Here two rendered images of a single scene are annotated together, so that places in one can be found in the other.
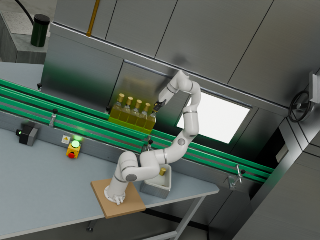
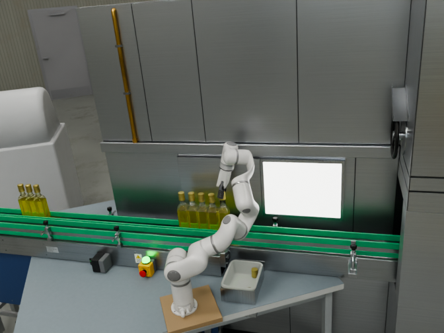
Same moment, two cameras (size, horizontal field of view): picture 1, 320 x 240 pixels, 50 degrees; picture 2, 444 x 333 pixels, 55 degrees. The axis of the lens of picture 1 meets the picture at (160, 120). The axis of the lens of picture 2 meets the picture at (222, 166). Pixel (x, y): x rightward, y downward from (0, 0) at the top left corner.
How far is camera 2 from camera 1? 0.96 m
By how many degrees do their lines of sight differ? 28
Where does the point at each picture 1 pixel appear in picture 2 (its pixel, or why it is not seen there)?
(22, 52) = not seen: hidden behind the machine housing
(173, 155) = (221, 238)
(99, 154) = not seen: hidden behind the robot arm
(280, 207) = (433, 288)
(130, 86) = (195, 181)
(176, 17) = (206, 88)
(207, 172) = (318, 262)
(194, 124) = (242, 196)
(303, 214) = not seen: outside the picture
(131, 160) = (174, 256)
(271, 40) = (321, 70)
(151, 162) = (192, 252)
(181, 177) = (285, 276)
